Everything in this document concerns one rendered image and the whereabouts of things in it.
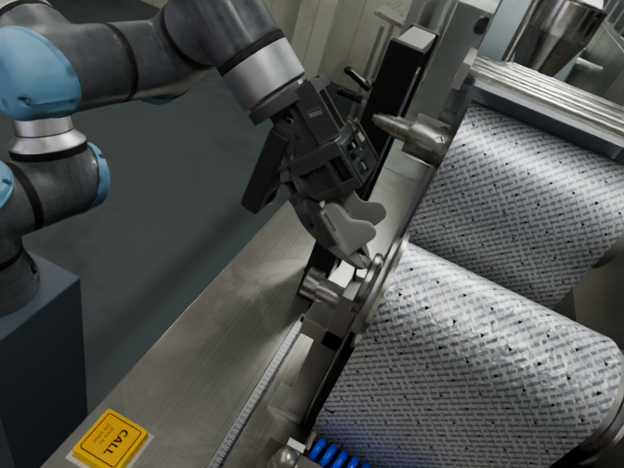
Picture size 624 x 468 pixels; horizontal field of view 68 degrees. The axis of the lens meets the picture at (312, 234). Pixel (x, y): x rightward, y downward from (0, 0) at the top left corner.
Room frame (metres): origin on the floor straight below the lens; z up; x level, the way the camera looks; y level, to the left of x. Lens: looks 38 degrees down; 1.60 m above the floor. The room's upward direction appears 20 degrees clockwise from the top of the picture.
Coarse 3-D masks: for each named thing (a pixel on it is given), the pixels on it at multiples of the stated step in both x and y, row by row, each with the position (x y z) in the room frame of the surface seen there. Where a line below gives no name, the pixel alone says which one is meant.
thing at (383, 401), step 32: (384, 352) 0.33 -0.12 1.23; (352, 384) 0.33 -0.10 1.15; (384, 384) 0.33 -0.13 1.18; (416, 384) 0.32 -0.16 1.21; (448, 384) 0.32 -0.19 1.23; (320, 416) 0.34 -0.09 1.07; (352, 416) 0.33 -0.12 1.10; (384, 416) 0.32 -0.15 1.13; (416, 416) 0.32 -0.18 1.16; (448, 416) 0.31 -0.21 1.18; (480, 416) 0.31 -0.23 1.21; (512, 416) 0.31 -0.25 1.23; (384, 448) 0.32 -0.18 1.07; (416, 448) 0.31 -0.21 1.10; (448, 448) 0.31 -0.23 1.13; (480, 448) 0.31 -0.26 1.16; (512, 448) 0.30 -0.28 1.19; (544, 448) 0.30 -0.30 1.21
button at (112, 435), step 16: (112, 416) 0.31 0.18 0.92; (96, 432) 0.29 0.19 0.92; (112, 432) 0.29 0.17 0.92; (128, 432) 0.30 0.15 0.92; (144, 432) 0.31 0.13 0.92; (80, 448) 0.26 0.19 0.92; (96, 448) 0.27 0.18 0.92; (112, 448) 0.27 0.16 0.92; (128, 448) 0.28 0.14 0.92; (96, 464) 0.25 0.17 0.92; (112, 464) 0.25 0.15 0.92
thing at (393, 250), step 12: (396, 252) 0.40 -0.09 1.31; (384, 264) 0.38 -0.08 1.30; (384, 276) 0.37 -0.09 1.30; (372, 288) 0.36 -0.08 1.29; (372, 300) 0.35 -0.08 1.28; (360, 312) 0.34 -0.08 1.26; (360, 324) 0.34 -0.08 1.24; (612, 408) 0.31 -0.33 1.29; (612, 420) 0.30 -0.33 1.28; (600, 432) 0.30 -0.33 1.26
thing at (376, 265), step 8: (376, 256) 0.41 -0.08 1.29; (384, 256) 0.42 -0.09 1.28; (376, 264) 0.39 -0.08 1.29; (368, 272) 0.38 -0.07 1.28; (376, 272) 0.39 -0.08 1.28; (368, 280) 0.38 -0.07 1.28; (360, 288) 0.37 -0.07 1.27; (368, 288) 0.37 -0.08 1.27; (360, 296) 0.37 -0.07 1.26; (352, 304) 0.37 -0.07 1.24; (360, 304) 0.37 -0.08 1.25
